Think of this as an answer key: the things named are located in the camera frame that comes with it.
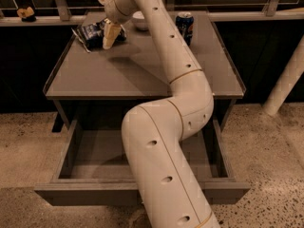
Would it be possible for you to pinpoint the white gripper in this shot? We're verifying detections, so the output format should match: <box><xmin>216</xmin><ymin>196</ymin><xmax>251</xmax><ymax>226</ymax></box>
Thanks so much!
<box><xmin>98</xmin><ymin>0</ymin><xmax>135</xmax><ymax>49</ymax></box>

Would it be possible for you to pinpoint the blue chip bag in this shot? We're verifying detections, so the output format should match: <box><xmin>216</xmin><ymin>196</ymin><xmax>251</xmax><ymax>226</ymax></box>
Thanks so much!
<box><xmin>73</xmin><ymin>18</ymin><xmax>126</xmax><ymax>52</ymax></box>

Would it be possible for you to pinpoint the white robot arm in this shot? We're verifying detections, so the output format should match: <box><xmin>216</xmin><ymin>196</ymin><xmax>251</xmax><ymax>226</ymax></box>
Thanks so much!
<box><xmin>98</xmin><ymin>0</ymin><xmax>220</xmax><ymax>228</ymax></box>

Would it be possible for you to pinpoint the grey cabinet with top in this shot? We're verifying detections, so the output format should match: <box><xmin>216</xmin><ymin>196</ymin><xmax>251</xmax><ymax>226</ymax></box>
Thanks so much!
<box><xmin>44</xmin><ymin>11</ymin><xmax>245</xmax><ymax>125</ymax></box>

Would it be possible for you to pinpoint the open grey top drawer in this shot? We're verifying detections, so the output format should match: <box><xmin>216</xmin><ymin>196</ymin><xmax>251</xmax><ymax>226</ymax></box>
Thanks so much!
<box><xmin>34</xmin><ymin>120</ymin><xmax>250</xmax><ymax>206</ymax></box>

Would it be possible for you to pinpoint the white ceramic bowl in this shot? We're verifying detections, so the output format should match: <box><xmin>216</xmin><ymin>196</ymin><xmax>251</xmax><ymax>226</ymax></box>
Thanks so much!
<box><xmin>131</xmin><ymin>11</ymin><xmax>148</xmax><ymax>31</ymax></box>

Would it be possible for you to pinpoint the blue soda can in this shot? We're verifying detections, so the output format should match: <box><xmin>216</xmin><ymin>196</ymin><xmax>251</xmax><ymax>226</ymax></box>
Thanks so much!
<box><xmin>175</xmin><ymin>11</ymin><xmax>194</xmax><ymax>45</ymax></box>

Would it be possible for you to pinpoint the small yellow object on ledge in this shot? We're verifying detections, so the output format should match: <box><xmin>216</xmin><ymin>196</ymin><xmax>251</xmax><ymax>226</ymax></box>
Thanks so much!
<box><xmin>17</xmin><ymin>7</ymin><xmax>36</xmax><ymax>22</ymax></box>

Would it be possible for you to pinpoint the metal window railing ledge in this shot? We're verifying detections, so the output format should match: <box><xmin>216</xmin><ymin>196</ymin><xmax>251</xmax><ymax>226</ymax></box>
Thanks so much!
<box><xmin>0</xmin><ymin>0</ymin><xmax>304</xmax><ymax>27</ymax></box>

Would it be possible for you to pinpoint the white diagonal pole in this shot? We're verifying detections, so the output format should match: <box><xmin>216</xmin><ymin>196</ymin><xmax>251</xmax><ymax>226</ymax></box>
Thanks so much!
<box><xmin>263</xmin><ymin>36</ymin><xmax>304</xmax><ymax>116</ymax></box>

